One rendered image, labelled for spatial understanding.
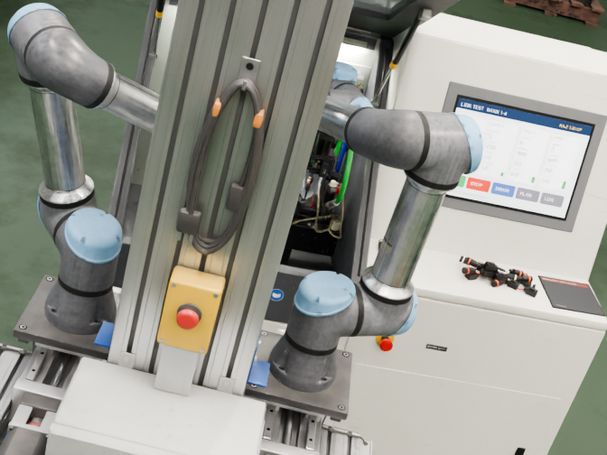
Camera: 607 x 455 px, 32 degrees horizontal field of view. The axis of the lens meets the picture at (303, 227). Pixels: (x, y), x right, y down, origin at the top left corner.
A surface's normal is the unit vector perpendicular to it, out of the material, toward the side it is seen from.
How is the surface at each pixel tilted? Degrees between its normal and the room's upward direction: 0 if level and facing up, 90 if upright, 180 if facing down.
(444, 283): 0
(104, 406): 0
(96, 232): 7
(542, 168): 76
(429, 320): 90
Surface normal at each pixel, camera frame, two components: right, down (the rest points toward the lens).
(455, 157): 0.35, 0.51
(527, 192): 0.10, 0.29
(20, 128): 0.24, -0.84
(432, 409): 0.04, 0.51
